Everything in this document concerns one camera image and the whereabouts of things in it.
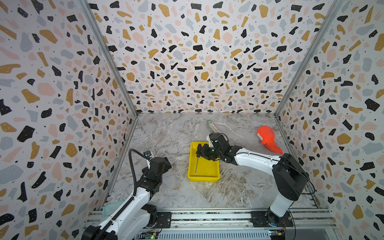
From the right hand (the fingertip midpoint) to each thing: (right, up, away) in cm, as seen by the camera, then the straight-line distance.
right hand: (193, 151), depth 83 cm
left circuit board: (-21, -38, -13) cm, 45 cm away
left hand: (-19, -5, +2) cm, 20 cm away
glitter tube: (+13, +13, +27) cm, 32 cm away
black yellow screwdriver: (+3, -2, +1) cm, 3 cm away
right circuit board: (+40, -38, -12) cm, 57 cm away
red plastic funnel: (+49, +7, +20) cm, 54 cm away
